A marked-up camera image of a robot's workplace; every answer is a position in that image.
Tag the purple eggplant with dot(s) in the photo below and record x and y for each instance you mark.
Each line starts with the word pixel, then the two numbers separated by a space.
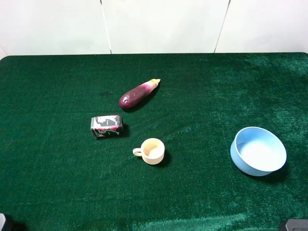
pixel 133 97

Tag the cream plastic cup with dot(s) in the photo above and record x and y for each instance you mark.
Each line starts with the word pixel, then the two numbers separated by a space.
pixel 152 151

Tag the light blue bowl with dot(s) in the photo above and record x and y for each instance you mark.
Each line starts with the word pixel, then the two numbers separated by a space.
pixel 257 151

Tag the green velvet table cloth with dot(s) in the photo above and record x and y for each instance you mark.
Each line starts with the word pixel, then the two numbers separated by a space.
pixel 56 176

